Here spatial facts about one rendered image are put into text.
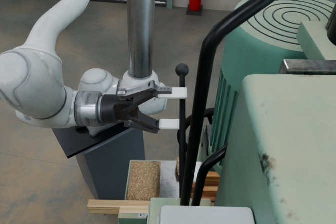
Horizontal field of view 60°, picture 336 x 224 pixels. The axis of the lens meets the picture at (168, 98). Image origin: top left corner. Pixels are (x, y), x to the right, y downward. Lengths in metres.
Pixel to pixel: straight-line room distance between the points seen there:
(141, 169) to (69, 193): 1.16
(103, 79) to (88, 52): 1.81
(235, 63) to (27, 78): 0.38
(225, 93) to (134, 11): 0.67
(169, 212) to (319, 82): 0.14
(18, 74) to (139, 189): 0.44
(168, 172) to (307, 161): 0.74
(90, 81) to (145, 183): 0.57
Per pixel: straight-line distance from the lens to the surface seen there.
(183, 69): 0.73
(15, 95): 0.61
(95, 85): 1.24
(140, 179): 0.85
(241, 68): 0.40
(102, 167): 1.48
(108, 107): 0.73
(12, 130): 2.47
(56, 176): 2.08
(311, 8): 0.47
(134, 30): 1.10
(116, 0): 3.93
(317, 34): 0.30
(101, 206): 0.82
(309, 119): 0.21
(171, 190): 0.87
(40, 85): 0.61
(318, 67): 0.26
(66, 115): 0.74
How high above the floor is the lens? 1.66
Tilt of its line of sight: 43 degrees down
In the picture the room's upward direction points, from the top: straight up
